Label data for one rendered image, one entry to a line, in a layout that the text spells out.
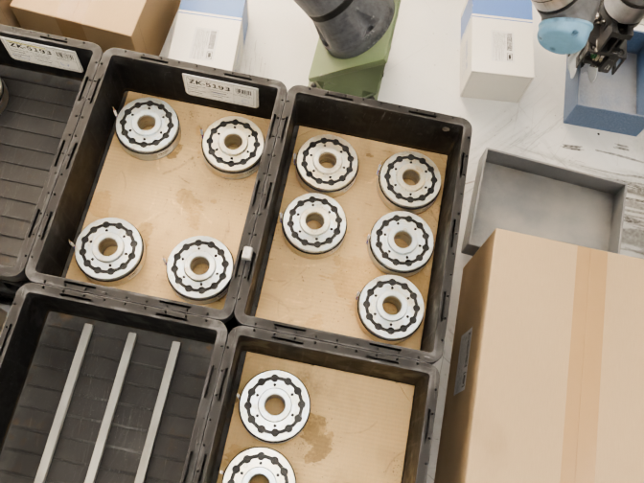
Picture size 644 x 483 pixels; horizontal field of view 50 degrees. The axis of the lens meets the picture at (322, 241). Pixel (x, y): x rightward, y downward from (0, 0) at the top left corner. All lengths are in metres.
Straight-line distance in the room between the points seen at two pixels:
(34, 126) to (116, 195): 0.19
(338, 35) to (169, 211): 0.44
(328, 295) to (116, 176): 0.40
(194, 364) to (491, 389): 0.44
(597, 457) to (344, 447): 0.35
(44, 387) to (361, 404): 0.47
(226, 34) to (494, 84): 0.52
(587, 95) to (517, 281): 0.56
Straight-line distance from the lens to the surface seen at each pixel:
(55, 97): 1.30
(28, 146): 1.26
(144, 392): 1.09
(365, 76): 1.33
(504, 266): 1.10
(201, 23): 1.39
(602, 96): 1.55
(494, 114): 1.45
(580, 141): 1.48
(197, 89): 1.20
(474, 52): 1.40
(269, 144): 1.09
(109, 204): 1.18
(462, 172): 1.10
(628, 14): 1.30
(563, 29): 1.13
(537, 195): 1.39
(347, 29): 1.28
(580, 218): 1.40
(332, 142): 1.17
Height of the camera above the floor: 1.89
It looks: 69 degrees down
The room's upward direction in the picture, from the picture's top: 11 degrees clockwise
